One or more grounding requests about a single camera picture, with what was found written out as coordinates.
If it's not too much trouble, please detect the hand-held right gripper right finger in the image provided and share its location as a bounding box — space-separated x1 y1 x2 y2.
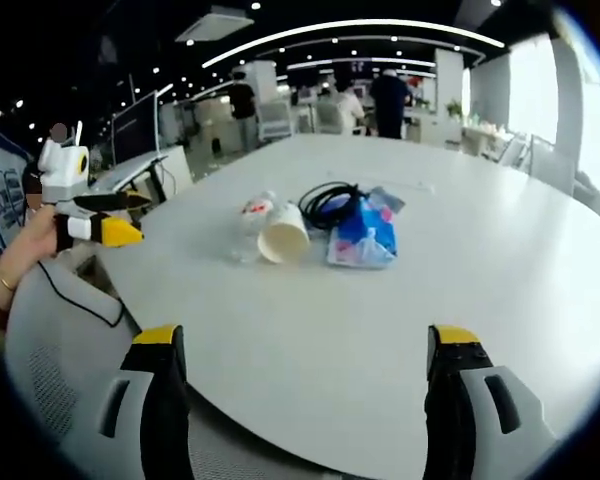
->
423 324 561 480

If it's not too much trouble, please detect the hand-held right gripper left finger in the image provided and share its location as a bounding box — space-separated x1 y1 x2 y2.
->
58 324 193 480

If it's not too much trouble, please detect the clear plastic bottle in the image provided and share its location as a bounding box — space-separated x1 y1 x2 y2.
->
219 190 281 265

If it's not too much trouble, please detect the white paper cup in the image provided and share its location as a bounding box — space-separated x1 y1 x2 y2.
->
256 201 312 265

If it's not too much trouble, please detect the blue tissue packet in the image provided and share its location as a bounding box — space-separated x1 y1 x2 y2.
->
326 195 399 270

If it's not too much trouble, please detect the small blue printed packet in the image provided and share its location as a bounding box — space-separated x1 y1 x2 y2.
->
367 186 407 221

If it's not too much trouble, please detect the person's left hand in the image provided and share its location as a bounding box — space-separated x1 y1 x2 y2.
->
5 205 61 271

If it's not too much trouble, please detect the white standing desk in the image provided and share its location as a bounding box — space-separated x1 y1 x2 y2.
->
87 152 171 206

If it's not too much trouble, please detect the dark computer monitor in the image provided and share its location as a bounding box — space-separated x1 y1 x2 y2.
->
110 89 160 166

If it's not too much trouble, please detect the grey mesh office chair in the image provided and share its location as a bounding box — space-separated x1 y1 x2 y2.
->
3 259 341 480

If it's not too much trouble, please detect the white round table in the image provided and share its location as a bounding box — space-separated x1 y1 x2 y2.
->
92 133 600 476

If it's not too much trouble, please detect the white office chair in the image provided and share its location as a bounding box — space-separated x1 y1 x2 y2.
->
313 99 344 135
257 99 295 142

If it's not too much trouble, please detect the wall poster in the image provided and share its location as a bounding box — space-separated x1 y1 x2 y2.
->
0 130 36 274

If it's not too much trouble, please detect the thin black cable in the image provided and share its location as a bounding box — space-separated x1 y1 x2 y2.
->
37 259 127 329

